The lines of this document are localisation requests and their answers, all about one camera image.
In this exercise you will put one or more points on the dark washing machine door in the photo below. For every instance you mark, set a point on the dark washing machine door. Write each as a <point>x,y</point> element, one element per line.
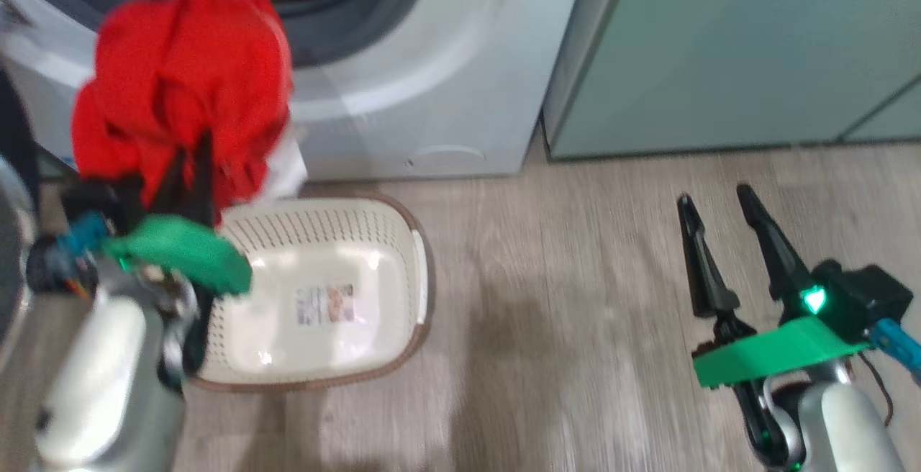
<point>14,134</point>

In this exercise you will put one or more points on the cream basket with brown rim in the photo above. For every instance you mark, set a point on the cream basket with brown rim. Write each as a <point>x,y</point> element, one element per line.
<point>324,242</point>

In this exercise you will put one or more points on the basket product label sticker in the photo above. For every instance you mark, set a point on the basket product label sticker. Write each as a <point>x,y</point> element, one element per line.
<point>327,304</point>

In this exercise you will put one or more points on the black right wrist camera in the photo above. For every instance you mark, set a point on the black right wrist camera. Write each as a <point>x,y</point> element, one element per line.
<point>863,292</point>

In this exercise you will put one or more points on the white front-load washing machine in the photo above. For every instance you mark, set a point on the white front-load washing machine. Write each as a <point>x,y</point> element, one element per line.
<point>432,98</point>

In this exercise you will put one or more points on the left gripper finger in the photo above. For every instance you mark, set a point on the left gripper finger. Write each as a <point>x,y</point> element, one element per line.
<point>203,191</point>
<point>171,195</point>

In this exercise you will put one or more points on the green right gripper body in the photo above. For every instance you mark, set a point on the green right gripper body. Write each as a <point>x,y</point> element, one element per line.
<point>777,350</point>

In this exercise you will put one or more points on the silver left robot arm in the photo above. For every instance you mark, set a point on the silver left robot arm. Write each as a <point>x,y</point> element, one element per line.
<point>101,378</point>

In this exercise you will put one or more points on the red white-striped garment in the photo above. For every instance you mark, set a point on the red white-striped garment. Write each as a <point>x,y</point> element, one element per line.
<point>180,76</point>

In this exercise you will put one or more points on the round white filter cover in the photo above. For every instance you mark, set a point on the round white filter cover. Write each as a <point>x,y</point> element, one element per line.
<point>446,157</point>

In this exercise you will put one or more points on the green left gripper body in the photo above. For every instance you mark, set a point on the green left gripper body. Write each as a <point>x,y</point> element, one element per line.
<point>187,252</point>

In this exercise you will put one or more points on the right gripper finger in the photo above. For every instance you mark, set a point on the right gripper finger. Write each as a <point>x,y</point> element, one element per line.
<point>709,285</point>
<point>781,263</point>

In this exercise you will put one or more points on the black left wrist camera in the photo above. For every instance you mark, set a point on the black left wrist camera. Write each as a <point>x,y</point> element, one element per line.
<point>101,202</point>

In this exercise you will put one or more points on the pale green cabinet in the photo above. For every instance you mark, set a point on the pale green cabinet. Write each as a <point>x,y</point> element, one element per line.
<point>719,47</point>

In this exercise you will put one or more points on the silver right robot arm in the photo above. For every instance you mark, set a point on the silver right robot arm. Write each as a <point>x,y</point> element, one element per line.
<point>842,421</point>

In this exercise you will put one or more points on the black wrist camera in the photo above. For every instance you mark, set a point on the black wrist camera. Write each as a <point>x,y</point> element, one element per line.
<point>101,202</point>
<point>863,292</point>

